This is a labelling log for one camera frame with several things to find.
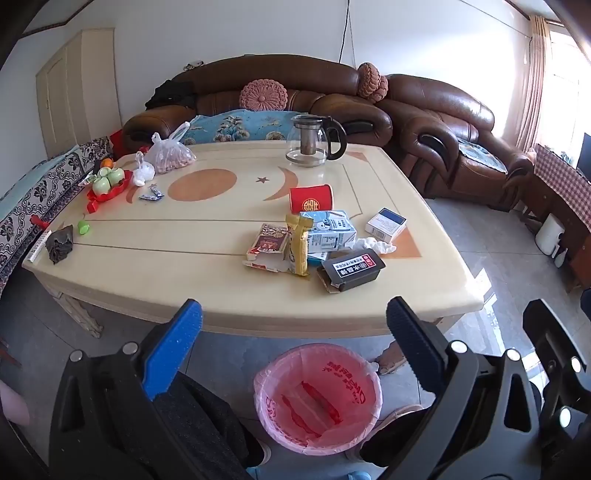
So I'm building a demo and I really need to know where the red paper cup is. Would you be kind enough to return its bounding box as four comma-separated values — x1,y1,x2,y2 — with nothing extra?
289,184,333,214

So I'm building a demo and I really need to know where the white and blue small box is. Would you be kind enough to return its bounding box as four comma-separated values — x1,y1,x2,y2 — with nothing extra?
365,208,408,243

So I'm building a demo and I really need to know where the glass teapot with black handle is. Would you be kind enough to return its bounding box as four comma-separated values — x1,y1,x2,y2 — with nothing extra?
285,114,348,168

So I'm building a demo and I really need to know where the blue cartoon medicine box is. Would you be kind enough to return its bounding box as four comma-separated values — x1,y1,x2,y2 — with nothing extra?
300,210,357,266

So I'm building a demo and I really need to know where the dark crumpled wrapper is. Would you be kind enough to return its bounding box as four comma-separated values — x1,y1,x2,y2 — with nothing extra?
45,224,75,265

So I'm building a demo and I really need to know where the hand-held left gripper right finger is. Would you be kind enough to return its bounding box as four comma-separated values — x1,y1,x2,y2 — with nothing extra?
386,296,546,480

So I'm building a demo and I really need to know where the white tissue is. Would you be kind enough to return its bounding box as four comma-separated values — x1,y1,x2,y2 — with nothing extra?
353,236,398,256

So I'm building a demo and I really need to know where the red checkered tablecloth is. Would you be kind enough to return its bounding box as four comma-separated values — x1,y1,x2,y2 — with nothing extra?
533,144,591,241

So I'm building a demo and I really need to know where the pale pink cloth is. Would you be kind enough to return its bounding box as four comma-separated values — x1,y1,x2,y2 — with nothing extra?
0,378,31,426

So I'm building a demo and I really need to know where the red opened carton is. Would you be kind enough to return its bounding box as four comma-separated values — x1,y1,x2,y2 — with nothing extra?
243,223,291,274

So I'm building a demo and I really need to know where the beige curtain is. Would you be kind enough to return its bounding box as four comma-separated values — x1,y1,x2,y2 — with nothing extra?
515,15,552,153

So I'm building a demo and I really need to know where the brown leather sofa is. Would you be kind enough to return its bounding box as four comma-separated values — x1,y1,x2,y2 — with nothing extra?
121,55,393,155

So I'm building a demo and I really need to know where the cream cabinet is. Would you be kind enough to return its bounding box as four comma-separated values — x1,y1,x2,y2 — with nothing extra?
36,28,123,160

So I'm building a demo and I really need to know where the black white patterned sofa cover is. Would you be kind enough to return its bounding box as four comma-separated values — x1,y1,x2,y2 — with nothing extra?
0,136,114,282

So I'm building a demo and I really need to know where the black box with label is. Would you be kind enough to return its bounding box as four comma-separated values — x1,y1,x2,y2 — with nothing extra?
316,249,386,294

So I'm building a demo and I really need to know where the red plastic tray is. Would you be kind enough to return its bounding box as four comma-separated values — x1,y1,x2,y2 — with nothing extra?
86,168,134,214

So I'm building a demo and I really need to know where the black screen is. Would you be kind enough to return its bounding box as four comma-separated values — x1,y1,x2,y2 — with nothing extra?
577,132,591,178

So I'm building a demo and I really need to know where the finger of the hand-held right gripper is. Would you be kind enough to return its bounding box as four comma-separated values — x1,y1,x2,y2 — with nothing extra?
523,299,591,444

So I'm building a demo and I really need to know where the yellow snack packet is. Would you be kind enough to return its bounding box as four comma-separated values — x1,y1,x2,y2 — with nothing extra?
285,213,315,277

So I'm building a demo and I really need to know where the black hanging cable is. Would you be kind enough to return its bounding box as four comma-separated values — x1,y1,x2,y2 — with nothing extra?
339,0,358,68

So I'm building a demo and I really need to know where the blue floral blanket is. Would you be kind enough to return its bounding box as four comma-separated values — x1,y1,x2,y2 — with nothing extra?
178,110,301,145

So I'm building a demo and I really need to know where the brown leather armchair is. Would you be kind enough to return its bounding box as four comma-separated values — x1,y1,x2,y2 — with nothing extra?
376,74,536,210

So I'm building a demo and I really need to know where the small white plastic bag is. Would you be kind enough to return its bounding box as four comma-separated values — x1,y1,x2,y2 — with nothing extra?
133,151,155,186

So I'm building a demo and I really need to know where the black clothing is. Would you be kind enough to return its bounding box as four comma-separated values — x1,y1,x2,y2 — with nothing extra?
145,79,197,110

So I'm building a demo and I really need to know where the clear plastic bag of nuts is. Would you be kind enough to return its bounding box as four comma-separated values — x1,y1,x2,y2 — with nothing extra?
151,121,197,175

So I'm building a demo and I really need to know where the white slim box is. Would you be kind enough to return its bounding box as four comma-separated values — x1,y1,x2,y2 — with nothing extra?
28,229,54,265

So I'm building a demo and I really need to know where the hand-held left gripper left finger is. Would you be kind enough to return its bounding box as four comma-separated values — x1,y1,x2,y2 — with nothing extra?
48,299,204,480

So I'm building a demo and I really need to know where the white round appliance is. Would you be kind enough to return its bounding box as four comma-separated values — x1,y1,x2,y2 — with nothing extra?
534,216,565,258

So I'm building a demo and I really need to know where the pink lined trash bin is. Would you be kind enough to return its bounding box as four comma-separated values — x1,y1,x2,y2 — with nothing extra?
253,344,383,462

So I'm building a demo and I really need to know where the pink round cushion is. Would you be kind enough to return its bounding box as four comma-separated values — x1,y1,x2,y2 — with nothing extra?
356,62,389,103
239,79,289,112

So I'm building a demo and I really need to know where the window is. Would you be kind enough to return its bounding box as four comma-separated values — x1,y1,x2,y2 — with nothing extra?
549,18,591,167

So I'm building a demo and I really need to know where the blue floral seat cover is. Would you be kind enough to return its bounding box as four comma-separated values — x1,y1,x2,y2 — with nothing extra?
457,138,509,174

